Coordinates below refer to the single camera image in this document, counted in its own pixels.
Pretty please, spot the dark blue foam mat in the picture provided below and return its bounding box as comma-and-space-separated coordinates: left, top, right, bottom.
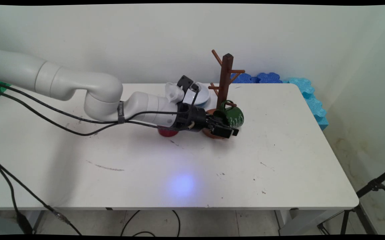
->
231, 72, 283, 84

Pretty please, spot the grey box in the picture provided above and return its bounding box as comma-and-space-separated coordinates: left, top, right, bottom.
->
0, 212, 35, 235

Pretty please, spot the thick black hanging cable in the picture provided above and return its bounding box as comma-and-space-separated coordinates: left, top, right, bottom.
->
0, 153, 33, 234

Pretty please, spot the blue and white bowl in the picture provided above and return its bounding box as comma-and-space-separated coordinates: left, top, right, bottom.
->
183, 82, 210, 107

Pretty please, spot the grey table leg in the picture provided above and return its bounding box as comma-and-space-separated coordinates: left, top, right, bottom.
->
23, 210, 46, 234
274, 208, 343, 235

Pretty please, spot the wooden mug tree stand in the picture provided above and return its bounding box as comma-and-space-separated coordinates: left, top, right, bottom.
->
202, 49, 246, 140

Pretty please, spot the black floor cable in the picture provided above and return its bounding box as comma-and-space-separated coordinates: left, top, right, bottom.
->
120, 210, 181, 236

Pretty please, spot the thin cable with silver connector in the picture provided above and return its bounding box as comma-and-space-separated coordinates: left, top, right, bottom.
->
0, 165, 82, 236

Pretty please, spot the red enamel mug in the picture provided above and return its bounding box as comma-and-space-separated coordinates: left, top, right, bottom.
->
158, 128, 180, 137

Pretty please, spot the black tripod stand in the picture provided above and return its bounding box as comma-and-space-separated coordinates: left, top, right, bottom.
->
317, 165, 385, 235

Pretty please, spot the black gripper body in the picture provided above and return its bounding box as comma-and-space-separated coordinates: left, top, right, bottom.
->
176, 103, 213, 132

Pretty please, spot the green enamel mug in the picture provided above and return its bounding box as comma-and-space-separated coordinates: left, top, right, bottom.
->
212, 100, 244, 129

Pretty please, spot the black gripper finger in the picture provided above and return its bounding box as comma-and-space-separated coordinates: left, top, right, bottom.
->
207, 113, 226, 126
209, 123, 239, 139

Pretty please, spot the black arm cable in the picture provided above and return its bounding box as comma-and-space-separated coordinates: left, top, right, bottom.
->
0, 89, 175, 136
0, 81, 188, 124

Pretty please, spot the light blue foam mat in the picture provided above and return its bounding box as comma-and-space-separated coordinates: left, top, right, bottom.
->
282, 78, 329, 130

